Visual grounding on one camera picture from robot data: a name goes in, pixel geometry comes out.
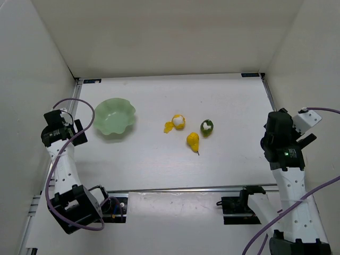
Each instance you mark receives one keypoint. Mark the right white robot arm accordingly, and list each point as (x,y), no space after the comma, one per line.
(293,230)

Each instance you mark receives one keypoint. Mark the blue corner label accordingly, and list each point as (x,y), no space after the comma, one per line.
(250,75)
(91,81)

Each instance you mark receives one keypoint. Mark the green fake fruit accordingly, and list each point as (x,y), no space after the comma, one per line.
(206,128)

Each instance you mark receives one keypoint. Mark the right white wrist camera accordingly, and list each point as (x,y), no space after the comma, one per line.
(305,120)

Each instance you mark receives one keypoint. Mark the green glass fruit bowl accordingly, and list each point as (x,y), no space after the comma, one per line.
(114,115)

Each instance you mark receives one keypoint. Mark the left blue corner label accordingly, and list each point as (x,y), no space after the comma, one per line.
(91,81)

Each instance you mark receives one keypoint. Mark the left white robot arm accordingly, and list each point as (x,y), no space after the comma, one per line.
(71,199)

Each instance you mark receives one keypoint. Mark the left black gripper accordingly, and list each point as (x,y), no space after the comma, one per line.
(80,132)

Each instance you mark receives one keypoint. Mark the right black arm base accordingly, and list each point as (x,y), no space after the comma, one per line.
(236,210)

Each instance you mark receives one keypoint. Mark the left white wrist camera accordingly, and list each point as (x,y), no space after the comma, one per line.
(68,118)

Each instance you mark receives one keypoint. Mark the yellow fake lemon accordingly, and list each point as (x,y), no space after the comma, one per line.
(178,122)

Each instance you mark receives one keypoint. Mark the yellow fake pear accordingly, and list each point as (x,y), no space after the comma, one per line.
(193,142)

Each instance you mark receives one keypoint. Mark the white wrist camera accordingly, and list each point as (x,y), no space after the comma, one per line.
(305,120)
(68,118)

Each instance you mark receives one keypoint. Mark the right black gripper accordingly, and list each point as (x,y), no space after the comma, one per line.
(307,139)

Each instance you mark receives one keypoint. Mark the right blue corner label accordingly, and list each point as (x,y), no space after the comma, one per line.
(250,75)

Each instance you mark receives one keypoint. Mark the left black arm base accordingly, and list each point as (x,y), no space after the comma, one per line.
(115,210)

